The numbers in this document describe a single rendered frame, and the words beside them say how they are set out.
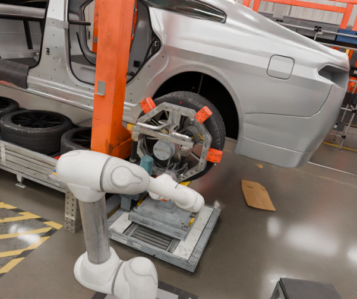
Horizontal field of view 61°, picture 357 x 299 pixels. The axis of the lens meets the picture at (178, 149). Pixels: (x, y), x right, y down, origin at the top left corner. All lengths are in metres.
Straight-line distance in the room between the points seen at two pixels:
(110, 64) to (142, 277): 1.35
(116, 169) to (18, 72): 2.57
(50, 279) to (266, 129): 1.82
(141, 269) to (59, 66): 2.17
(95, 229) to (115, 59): 1.20
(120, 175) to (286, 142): 1.65
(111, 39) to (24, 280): 1.63
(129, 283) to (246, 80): 1.60
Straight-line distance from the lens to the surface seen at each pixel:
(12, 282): 2.31
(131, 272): 1.46
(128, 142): 2.55
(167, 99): 2.15
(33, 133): 3.11
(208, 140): 2.03
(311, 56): 2.34
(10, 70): 3.54
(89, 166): 1.08
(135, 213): 2.59
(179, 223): 2.45
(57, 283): 2.26
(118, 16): 2.11
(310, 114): 2.39
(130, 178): 1.01
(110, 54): 2.14
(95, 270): 1.48
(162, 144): 1.99
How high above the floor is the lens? 1.65
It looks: 23 degrees down
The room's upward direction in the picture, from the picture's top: 10 degrees clockwise
